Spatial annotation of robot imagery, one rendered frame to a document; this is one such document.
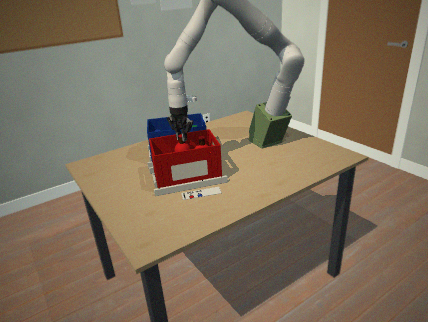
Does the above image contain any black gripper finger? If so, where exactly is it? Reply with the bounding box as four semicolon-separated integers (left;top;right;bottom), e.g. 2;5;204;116
178;118;194;142
167;116;181;140

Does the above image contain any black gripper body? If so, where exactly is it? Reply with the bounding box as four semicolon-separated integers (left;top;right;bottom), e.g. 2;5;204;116
169;105;188;126

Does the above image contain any red plastic crate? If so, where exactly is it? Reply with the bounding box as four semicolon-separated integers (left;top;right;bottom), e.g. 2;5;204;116
149;130;222;188

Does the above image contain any white paper pick list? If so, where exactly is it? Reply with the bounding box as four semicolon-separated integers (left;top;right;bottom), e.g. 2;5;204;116
181;187;222;200

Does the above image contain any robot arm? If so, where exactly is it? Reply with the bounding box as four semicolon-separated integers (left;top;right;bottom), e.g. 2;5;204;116
164;0;304;116

